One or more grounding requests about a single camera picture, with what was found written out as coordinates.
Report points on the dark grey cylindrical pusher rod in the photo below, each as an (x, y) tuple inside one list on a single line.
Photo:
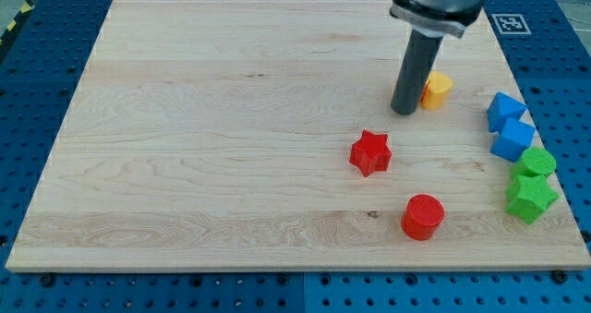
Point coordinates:
[(419, 57)]

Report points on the yellow heart block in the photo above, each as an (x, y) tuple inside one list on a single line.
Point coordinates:
[(436, 91)]

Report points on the blue triangle block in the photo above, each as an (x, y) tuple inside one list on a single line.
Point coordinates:
[(501, 108)]

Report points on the white fiducial marker tag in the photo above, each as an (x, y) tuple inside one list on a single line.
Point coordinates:
[(511, 24)]

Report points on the red star block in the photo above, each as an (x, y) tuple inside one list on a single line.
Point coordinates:
[(371, 153)]

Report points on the blue cube block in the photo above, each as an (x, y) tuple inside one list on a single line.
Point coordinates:
[(513, 139)]

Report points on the green cylinder block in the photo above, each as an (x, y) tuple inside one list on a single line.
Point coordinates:
[(534, 161)]

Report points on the red cylinder block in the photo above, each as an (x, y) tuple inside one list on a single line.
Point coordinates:
[(422, 217)]

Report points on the green star block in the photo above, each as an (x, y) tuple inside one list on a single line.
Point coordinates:
[(528, 197)]

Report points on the light wooden board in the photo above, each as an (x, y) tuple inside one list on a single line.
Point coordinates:
[(215, 135)]

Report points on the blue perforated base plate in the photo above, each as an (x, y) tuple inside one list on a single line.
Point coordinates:
[(38, 77)]

